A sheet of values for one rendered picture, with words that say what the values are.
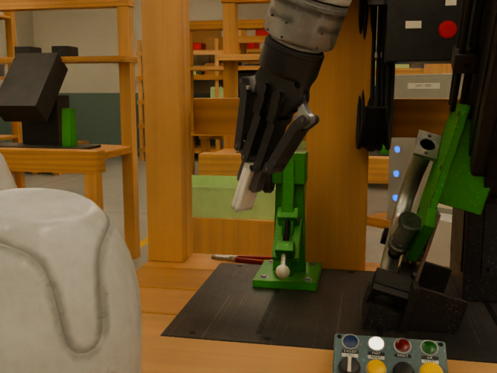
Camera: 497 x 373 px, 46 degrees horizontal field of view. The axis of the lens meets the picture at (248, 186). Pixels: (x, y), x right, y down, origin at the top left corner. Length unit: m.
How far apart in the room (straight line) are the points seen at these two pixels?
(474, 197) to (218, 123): 0.70
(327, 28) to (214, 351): 0.51
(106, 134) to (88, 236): 11.83
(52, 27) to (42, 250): 12.41
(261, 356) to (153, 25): 0.82
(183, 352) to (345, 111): 0.66
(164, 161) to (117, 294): 0.99
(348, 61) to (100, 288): 0.99
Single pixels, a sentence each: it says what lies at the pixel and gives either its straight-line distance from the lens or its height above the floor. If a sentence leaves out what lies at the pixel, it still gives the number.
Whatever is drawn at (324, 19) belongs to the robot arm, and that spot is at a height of 1.37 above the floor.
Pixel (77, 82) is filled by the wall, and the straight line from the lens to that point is 12.51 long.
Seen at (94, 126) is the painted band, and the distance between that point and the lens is 12.37.
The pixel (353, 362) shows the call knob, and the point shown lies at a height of 0.94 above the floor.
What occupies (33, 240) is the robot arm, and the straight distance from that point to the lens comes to 0.43.
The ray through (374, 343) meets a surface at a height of 0.95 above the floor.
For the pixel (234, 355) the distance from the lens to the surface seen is 0.93.
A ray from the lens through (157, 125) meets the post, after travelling 1.42.
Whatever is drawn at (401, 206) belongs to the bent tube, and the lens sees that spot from 1.13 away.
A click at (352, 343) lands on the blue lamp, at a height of 0.95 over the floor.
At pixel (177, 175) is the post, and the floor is 1.10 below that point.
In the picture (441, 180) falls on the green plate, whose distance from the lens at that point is 0.98.
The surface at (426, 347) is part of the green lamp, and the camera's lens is 0.86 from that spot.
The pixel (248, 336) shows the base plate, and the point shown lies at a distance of 0.99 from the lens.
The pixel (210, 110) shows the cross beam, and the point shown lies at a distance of 1.47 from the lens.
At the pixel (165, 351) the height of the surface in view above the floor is 0.90.
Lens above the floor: 1.29
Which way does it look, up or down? 9 degrees down
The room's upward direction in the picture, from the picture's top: straight up
